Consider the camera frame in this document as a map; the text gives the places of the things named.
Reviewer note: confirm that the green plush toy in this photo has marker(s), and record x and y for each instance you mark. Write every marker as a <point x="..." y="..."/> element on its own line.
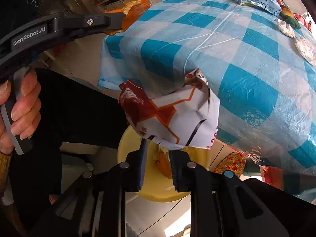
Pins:
<point x="287" y="15"/>

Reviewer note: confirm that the crumpled white tissue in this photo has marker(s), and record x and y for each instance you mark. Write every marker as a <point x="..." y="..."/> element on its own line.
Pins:
<point x="304" y="46"/>

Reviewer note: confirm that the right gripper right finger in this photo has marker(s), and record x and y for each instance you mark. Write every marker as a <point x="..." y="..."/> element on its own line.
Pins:
<point x="224" y="205"/>

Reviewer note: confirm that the green blue milk carton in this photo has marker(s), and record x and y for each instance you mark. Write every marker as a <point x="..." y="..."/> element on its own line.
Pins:
<point x="271" y="6"/>

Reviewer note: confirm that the colourful crochet cushion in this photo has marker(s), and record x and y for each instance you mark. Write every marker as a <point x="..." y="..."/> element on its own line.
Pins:
<point x="234" y="162"/>

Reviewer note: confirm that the red orange snack wrapper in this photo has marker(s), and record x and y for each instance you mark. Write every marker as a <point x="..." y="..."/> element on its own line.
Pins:
<point x="187" y="117"/>

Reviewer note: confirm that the orange peel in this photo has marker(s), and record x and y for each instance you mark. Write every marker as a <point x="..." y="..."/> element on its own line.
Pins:
<point x="133" y="11"/>

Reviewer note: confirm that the blue checkered plastic tablecloth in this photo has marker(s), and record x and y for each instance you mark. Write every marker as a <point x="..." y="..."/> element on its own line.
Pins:
<point x="266" y="88"/>

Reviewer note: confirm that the yellow plastic trash basin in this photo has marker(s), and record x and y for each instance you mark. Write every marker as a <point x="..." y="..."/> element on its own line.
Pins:
<point x="157" y="187"/>

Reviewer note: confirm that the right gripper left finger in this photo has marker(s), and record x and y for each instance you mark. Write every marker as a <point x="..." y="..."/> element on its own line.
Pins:
<point x="98" y="200"/>

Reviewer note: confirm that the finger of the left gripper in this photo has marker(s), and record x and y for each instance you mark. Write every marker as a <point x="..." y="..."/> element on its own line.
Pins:
<point x="102" y="21"/>
<point x="86" y="31"/>

